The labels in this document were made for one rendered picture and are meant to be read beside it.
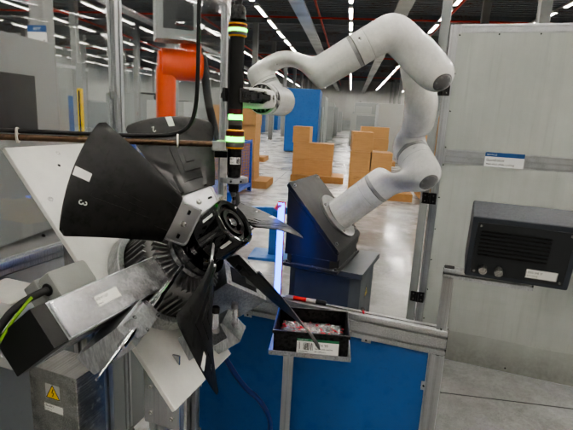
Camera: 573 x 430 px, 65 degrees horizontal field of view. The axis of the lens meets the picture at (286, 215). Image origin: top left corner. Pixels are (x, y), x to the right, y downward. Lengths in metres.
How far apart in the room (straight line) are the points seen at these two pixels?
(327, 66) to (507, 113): 1.67
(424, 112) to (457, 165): 1.35
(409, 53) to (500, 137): 1.55
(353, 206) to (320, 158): 8.68
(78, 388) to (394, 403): 0.95
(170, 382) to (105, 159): 0.51
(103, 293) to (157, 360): 0.25
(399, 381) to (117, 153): 1.11
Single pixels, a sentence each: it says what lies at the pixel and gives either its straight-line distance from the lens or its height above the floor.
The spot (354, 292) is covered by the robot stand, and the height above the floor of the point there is 0.85.
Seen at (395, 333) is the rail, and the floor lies 0.82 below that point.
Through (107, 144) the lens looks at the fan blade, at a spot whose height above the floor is 1.39.
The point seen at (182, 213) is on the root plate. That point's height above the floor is 1.25.
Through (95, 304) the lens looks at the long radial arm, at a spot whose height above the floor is 1.11.
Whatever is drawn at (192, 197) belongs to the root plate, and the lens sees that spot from 1.11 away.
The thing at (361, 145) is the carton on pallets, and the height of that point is 0.98.
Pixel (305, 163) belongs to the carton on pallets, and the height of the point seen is 0.41.
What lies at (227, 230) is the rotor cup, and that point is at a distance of 0.98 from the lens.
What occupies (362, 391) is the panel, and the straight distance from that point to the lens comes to 1.62.
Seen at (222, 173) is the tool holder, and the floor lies 1.32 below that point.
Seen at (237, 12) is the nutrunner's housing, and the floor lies 1.68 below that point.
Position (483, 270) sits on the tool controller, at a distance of 1.36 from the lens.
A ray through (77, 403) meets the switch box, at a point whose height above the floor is 0.78.
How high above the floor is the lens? 1.47
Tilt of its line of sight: 13 degrees down
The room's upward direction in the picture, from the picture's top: 3 degrees clockwise
